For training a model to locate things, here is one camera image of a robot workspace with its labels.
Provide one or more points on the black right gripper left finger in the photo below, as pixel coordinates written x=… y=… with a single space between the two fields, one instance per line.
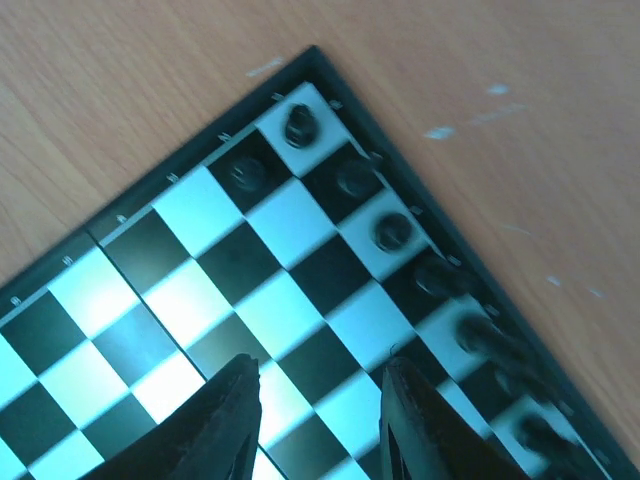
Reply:
x=213 y=435

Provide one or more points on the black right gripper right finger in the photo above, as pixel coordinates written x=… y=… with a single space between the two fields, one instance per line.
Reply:
x=423 y=437

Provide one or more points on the black queen piece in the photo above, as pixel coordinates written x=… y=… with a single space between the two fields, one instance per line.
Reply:
x=475 y=333

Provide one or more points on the black king piece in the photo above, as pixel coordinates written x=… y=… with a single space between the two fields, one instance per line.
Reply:
x=439 y=278

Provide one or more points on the black bishop piece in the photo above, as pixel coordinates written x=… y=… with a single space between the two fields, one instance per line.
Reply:
x=392 y=232

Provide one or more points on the black pawn eight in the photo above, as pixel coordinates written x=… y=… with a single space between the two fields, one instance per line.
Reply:
x=247 y=175

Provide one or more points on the black knight piece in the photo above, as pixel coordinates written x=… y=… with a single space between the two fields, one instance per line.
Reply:
x=356 y=179

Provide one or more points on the black rook piece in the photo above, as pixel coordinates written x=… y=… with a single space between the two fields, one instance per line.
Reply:
x=301 y=128

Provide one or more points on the black white chess board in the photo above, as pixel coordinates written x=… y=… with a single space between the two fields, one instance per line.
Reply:
x=113 y=329

